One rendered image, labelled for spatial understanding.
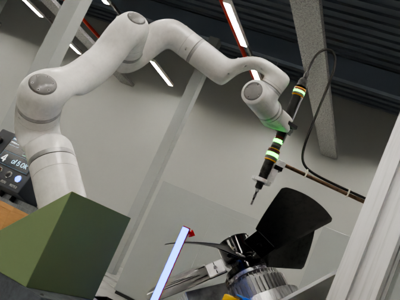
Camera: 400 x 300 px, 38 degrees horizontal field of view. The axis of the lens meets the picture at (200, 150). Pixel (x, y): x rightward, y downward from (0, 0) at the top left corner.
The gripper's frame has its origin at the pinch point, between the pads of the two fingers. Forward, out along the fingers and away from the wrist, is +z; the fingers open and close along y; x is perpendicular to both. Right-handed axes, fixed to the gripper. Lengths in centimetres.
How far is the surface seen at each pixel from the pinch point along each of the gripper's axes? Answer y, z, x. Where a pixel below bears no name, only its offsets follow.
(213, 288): 2, -5, -60
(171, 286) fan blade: -16, 0, -66
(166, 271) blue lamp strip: 0, -35, -60
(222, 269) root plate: -3, 5, -54
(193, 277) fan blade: -11, 2, -60
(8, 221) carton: -618, 528, -133
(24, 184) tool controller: -58, -43, -54
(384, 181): 70, -131, -38
